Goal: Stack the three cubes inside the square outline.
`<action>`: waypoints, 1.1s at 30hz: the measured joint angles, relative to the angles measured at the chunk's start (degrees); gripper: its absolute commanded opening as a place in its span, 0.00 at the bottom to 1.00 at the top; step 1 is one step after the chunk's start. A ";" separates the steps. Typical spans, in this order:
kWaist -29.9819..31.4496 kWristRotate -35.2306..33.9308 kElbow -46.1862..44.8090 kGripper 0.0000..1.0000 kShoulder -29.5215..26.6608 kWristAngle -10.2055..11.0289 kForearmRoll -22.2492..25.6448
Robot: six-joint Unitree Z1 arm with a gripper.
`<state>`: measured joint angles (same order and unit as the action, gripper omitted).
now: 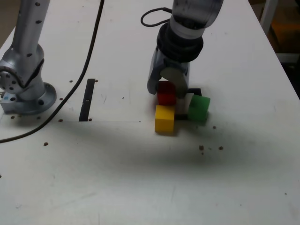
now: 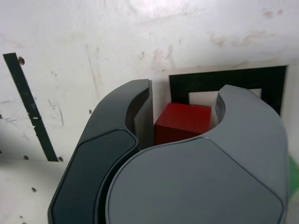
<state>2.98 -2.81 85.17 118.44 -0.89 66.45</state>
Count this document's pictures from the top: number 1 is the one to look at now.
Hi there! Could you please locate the black tape square outline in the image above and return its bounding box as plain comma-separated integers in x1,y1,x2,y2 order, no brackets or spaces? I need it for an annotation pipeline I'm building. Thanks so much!
174,88,203,121

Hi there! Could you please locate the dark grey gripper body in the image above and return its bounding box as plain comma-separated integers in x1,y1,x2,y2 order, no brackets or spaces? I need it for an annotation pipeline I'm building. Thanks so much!
163,57,191,71

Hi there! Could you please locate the long black cable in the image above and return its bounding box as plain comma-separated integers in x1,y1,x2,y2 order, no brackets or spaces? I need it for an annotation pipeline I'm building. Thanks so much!
0,0,105,144

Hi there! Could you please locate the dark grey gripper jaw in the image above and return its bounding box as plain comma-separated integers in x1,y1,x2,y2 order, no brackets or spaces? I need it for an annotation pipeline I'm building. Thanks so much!
147,50,165,95

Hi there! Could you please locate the brown cardboard box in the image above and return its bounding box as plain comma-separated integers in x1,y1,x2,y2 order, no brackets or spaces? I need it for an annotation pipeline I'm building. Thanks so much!
269,9,300,53

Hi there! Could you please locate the yellow cube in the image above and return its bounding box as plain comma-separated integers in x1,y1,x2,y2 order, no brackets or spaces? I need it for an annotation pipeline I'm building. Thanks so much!
154,105,176,135

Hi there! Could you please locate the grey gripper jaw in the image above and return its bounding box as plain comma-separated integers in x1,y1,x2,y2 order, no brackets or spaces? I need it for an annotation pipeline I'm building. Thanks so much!
159,66,190,99

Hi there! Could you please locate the green cube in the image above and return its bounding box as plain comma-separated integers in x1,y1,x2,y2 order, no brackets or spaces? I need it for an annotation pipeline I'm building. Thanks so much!
187,94,211,122

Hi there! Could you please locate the red cube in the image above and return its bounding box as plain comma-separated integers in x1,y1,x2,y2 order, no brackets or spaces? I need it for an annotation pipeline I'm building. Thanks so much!
157,81,177,106

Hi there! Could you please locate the short black looped cable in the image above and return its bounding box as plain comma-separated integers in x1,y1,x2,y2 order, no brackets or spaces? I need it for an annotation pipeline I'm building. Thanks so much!
140,7,174,28

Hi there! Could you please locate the black tape strip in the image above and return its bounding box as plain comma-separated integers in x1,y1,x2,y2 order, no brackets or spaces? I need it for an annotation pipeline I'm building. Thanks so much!
78,78,96,122

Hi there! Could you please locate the white frame post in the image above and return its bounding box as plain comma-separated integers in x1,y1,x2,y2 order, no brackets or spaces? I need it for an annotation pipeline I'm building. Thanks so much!
259,0,278,34

